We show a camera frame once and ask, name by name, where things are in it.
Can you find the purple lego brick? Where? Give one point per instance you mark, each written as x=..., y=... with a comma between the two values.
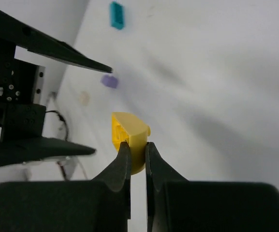
x=109, y=81

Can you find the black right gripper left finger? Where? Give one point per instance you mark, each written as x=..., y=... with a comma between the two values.
x=102, y=204

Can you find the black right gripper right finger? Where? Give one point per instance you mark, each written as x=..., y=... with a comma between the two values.
x=175, y=204

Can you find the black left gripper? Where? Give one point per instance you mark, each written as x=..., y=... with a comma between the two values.
x=21, y=82

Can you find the teal lego brick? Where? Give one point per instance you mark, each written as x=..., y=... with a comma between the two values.
x=116, y=15

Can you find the yellow lego brick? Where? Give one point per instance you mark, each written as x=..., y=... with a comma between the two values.
x=128, y=128

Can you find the white lego brick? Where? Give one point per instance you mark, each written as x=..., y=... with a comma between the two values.
x=84, y=98

